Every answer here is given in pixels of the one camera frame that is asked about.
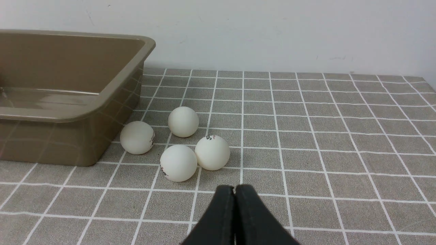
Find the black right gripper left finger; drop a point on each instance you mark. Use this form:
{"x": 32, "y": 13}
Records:
{"x": 215, "y": 227}

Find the grey checked tablecloth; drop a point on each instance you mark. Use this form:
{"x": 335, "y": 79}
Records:
{"x": 337, "y": 158}

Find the olive plastic bin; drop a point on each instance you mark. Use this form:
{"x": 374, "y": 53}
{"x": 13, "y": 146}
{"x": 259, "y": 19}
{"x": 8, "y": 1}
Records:
{"x": 65, "y": 96}

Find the white table-tennis ball with logo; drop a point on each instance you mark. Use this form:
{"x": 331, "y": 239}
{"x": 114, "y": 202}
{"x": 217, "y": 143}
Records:
{"x": 212, "y": 152}
{"x": 178, "y": 163}

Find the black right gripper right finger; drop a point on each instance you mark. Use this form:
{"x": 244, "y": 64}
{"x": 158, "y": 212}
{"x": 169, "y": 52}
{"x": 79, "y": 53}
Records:
{"x": 254, "y": 223}

